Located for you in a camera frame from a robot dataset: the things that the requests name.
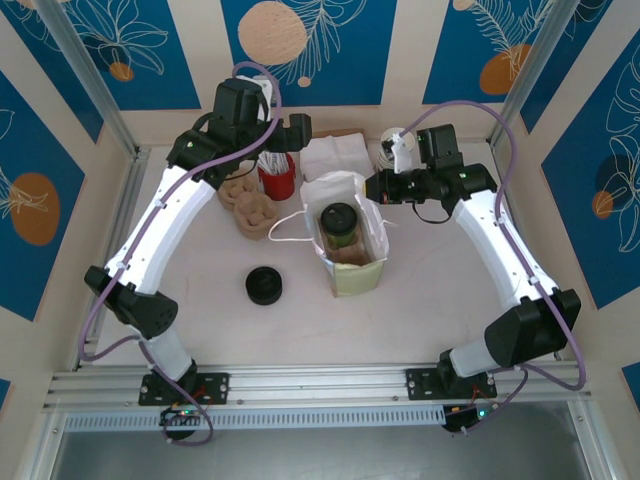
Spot red straw holder cup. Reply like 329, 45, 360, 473
257, 154, 297, 202

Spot grey metal panel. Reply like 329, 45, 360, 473
49, 399, 601, 480

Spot white paper napkins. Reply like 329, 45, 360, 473
299, 133, 371, 181

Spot aluminium mounting rail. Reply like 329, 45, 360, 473
42, 362, 594, 412

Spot black plastic cup lid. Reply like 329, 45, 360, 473
319, 202, 357, 235

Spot white and green paper bag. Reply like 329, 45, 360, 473
268, 169, 400, 300

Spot left base controller board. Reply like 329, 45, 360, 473
159, 405, 206, 427

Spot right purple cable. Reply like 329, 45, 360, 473
397, 99, 587, 436

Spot purple cable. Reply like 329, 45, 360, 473
397, 99, 587, 436
78, 62, 281, 447

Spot cardboard napkin box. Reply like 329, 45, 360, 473
298, 128, 374, 184

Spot grey slotted cable duct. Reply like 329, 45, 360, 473
63, 404, 447, 432

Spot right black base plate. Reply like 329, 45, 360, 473
405, 367, 499, 401

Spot right base controller board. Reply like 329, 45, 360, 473
443, 403, 496, 435

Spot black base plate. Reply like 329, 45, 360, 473
138, 372, 231, 406
405, 367, 499, 401

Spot aluminium side rail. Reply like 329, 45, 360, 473
489, 142, 624, 480
24, 146, 152, 480

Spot base controller board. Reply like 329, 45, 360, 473
159, 405, 206, 427
443, 403, 496, 435

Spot aluminium frame post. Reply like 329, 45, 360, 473
487, 0, 584, 149
34, 0, 151, 161

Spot right thin black wire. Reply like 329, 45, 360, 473
412, 199, 452, 225

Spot thin black wire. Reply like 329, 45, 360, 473
192, 112, 257, 182
412, 199, 452, 225

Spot brown pulp cup carrier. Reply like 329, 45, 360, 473
322, 239, 374, 265

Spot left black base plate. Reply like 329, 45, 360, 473
138, 372, 231, 406

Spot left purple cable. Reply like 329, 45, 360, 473
78, 62, 281, 447

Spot left thin black wire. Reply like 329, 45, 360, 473
192, 112, 257, 182

